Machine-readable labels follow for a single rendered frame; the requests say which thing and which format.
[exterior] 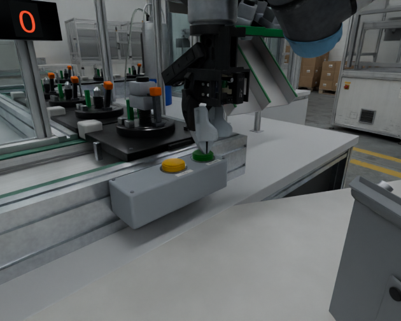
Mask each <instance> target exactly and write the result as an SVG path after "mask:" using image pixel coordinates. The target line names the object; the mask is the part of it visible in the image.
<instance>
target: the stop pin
mask: <svg viewBox="0 0 401 321"><path fill-rule="evenodd" d="M93 145H94V153H95V159H96V160H97V161H101V160H103V158H102V150H101V143H100V142H98V141H97V142H93Z"/></svg>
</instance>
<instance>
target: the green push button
mask: <svg viewBox="0 0 401 321"><path fill-rule="evenodd" d="M192 159H194V160H196V161H210V160H211V159H213V152H212V151H209V153H207V154H203V153H202V152H201V151H200V150H195V151H194V152H192Z"/></svg>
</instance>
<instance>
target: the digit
mask: <svg viewBox="0 0 401 321"><path fill-rule="evenodd" d="M8 4H9V7H10V13H11V18H12V21H13V26H14V30H15V35H16V36H17V37H37V38H43V32H42V28H41V22H40V18H39V11H38V5H37V3H25V2H18V1H8Z"/></svg>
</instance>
